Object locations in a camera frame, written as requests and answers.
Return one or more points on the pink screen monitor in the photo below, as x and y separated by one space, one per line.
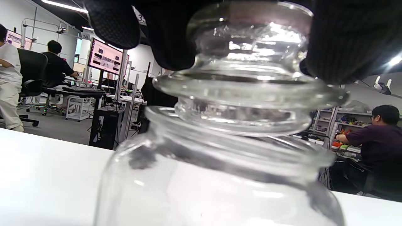
105 58
14 39

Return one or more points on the small white trolley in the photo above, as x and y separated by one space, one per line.
77 108

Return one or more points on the clear glass jar lid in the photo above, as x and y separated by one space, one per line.
251 91

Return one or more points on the person's left hand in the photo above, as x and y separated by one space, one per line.
166 31

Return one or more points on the white metal shelf rack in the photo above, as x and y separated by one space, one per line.
333 131

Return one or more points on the black computer tower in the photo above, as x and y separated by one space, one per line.
103 128

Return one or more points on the black keyboard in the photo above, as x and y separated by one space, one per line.
81 89

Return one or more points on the clear glass jar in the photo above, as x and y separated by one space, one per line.
220 188

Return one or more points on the black desk chair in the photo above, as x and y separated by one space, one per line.
31 69

